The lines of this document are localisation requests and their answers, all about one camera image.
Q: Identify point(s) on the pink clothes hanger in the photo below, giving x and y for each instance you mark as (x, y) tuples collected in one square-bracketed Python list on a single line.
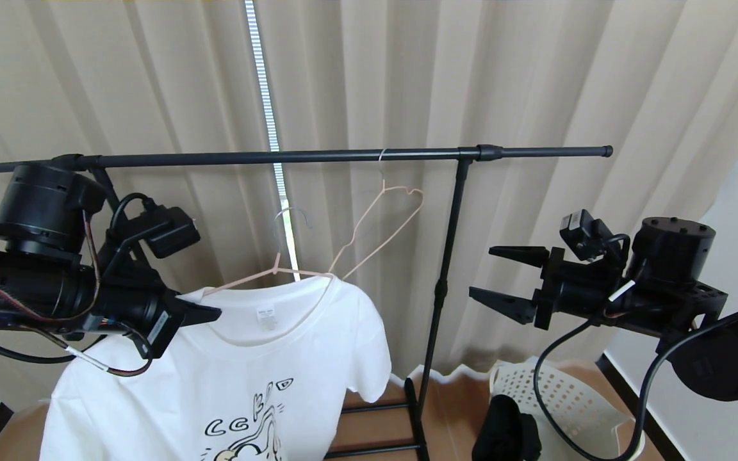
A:
[(375, 208), (292, 273)]

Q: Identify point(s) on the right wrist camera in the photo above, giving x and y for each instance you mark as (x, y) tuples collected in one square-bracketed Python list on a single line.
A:
[(583, 230)]

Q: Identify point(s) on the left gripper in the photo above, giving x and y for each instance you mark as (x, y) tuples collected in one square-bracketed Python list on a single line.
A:
[(138, 307)]

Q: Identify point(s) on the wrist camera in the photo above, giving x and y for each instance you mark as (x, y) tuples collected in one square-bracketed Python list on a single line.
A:
[(173, 234), (583, 230)]

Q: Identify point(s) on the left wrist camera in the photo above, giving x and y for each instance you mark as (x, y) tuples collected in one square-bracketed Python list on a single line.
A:
[(173, 234)]

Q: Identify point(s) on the white laundry basket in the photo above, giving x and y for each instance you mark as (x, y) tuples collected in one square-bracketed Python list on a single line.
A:
[(574, 397)]

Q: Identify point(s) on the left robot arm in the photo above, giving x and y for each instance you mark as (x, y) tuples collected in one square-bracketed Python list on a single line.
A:
[(29, 282)]

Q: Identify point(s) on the beige curtain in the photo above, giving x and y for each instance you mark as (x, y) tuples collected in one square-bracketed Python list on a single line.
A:
[(535, 77)]

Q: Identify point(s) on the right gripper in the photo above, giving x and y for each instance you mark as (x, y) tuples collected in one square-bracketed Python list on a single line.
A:
[(583, 288)]

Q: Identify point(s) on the black clothes rack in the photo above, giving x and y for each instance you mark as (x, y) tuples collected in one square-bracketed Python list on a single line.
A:
[(215, 157)]

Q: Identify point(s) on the black garment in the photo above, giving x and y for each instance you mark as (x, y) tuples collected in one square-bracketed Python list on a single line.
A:
[(503, 429)]

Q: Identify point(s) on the white printed T-shirt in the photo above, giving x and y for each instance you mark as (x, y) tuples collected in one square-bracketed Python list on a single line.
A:
[(215, 384)]

